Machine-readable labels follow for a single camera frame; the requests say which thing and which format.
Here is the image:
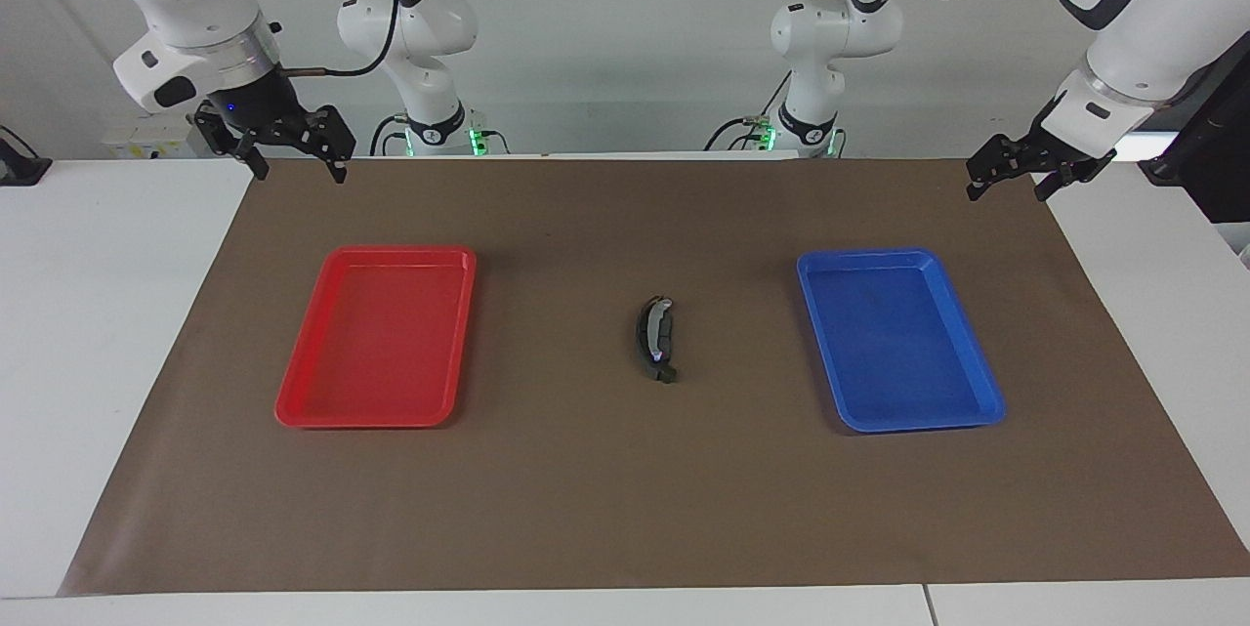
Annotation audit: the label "small dark brake pad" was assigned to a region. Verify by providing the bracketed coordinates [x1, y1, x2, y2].
[637, 313, 681, 386]

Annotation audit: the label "white yellow box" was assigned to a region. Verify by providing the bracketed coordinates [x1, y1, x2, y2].
[103, 116, 203, 160]

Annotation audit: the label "large black stand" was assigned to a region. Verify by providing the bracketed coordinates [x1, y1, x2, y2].
[1138, 50, 1250, 224]

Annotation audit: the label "blue plastic tray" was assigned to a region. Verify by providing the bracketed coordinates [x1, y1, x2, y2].
[796, 248, 1007, 434]

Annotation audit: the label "red plastic tray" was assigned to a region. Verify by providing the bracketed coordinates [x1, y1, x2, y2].
[274, 245, 478, 430]

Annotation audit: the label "brown table mat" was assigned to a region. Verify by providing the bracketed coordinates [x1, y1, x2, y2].
[59, 157, 1250, 598]

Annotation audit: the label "black right base cables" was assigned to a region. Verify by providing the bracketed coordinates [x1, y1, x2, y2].
[369, 113, 411, 156]

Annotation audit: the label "black base cables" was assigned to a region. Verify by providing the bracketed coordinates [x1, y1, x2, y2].
[705, 113, 777, 153]
[369, 113, 411, 156]

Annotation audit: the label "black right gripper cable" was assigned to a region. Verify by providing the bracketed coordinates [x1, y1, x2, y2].
[269, 0, 401, 78]

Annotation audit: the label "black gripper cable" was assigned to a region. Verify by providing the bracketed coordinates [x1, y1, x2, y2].
[1162, 42, 1222, 109]
[269, 0, 401, 78]

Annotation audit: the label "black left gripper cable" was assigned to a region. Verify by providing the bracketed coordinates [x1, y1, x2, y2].
[1162, 42, 1222, 109]

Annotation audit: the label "black clamp mount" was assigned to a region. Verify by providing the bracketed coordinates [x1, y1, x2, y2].
[0, 125, 52, 188]

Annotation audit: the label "black left base cables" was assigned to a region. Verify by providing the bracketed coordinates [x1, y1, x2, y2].
[705, 113, 777, 153]

